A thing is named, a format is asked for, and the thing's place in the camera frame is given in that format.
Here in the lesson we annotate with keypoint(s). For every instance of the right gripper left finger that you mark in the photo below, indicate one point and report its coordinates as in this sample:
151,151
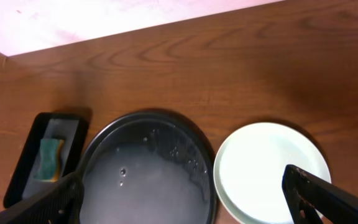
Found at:
60,203

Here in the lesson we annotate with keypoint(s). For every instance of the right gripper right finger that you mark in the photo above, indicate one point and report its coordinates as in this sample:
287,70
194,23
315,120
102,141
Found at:
308,196

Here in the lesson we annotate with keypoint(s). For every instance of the green sponge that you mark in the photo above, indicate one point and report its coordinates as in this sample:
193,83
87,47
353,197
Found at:
49,165

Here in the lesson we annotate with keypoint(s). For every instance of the light green plate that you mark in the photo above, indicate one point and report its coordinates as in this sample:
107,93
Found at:
226,202
251,163

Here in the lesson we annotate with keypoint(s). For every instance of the light green plate front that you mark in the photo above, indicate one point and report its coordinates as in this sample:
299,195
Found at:
226,202

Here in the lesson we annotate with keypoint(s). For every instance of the black rectangular tray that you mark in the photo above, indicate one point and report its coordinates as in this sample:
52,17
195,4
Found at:
71,128

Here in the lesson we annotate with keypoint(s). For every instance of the round black tray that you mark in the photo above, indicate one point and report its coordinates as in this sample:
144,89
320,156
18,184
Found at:
148,167

